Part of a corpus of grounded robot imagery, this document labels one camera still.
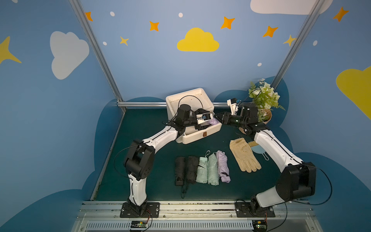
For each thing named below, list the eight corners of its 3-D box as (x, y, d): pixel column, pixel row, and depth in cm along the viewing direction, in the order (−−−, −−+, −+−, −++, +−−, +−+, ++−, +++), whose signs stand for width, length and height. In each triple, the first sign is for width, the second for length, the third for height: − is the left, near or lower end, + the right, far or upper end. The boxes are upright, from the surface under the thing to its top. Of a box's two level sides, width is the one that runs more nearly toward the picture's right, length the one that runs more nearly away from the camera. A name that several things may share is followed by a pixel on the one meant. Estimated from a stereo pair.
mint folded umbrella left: (195, 181, 85) (195, 180, 83) (199, 151, 98) (200, 149, 96) (206, 183, 84) (207, 182, 82) (209, 152, 97) (210, 150, 95)
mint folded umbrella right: (208, 184, 84) (208, 182, 81) (207, 155, 96) (208, 152, 93) (217, 185, 84) (219, 183, 80) (216, 156, 96) (217, 153, 92)
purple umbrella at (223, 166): (219, 182, 85) (220, 180, 81) (215, 153, 97) (216, 150, 93) (229, 182, 85) (231, 180, 81) (224, 153, 97) (225, 150, 93)
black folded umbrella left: (173, 185, 84) (173, 184, 81) (175, 158, 95) (175, 156, 92) (185, 185, 84) (185, 184, 81) (185, 158, 95) (185, 156, 92)
